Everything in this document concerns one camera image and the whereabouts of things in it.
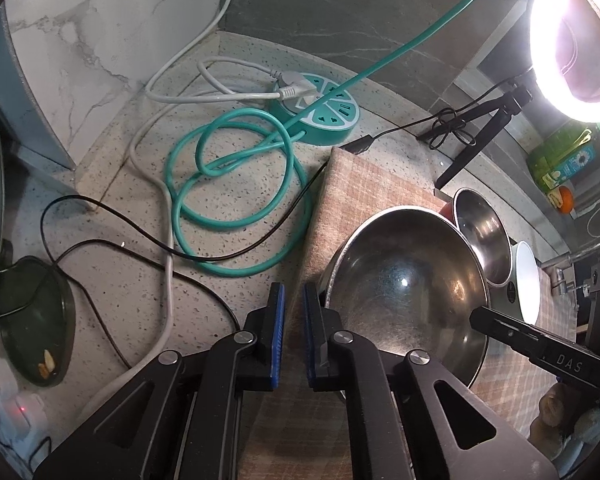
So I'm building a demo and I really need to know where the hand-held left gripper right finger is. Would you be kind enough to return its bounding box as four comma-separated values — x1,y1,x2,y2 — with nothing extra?
302,282,561,480

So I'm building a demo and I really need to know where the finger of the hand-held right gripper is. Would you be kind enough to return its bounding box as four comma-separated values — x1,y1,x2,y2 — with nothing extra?
469,306,550,364

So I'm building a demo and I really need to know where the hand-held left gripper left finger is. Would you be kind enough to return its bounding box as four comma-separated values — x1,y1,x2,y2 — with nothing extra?
32,282,287,480

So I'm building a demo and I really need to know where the light blue bowl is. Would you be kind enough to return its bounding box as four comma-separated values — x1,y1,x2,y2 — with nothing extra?
505,241,543,325

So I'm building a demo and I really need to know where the red bowl with steel inside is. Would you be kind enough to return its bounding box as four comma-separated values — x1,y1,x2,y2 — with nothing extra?
442,187,513,288

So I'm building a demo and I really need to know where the stainless steel bowl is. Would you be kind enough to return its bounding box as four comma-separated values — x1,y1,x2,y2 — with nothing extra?
322,206,492,391

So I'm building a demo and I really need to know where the person's right hand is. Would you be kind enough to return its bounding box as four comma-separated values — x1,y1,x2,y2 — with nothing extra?
529,384,600,448

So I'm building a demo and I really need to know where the chrome kitchen faucet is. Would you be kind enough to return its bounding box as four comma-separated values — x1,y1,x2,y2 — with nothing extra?
540,252,588,296

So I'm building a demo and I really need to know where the beige checked cloth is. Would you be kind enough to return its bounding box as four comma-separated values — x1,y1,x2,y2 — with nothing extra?
240,146,578,480

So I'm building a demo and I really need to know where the orange fruit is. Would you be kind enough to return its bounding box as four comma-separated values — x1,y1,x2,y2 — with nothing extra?
550,186,576,213

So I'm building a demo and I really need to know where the black mini tripod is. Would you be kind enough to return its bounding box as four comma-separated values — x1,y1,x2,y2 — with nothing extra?
434,72,538,188

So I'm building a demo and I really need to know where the green dish soap bottle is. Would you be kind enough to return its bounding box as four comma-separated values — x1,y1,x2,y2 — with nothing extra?
526,122,600,193

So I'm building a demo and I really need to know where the round teal power strip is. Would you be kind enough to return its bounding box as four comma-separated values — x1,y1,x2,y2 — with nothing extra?
269,71,357,146

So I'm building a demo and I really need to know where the dark green dish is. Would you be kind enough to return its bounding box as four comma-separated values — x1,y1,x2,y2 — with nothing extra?
0,256,77,387

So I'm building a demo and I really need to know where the white power adapter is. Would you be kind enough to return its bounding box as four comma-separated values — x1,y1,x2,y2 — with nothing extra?
0,360,48,461

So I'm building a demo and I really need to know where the thin black cable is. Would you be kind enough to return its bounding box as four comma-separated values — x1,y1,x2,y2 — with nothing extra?
40,160,331,266
52,242,243,368

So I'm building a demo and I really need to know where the white cable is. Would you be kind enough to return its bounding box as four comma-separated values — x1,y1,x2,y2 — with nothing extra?
77,57,281,421
145,0,311,106

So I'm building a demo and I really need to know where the black ring light cable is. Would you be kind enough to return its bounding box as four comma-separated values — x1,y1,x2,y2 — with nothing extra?
340,80,531,157

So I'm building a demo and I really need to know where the white ring light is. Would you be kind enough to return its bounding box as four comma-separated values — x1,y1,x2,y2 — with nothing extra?
529,0,600,123

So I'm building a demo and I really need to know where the teal power cable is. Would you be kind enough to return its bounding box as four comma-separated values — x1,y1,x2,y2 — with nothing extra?
165,0,513,277

